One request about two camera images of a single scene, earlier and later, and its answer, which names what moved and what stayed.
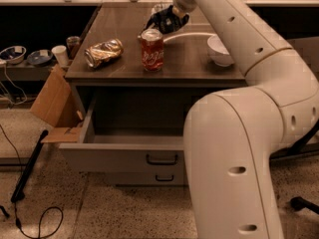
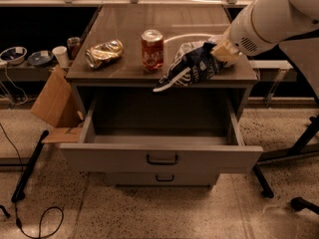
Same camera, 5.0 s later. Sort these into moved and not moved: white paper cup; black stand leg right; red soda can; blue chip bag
Moved: blue chip bag
Not moved: black stand leg right; red soda can; white paper cup
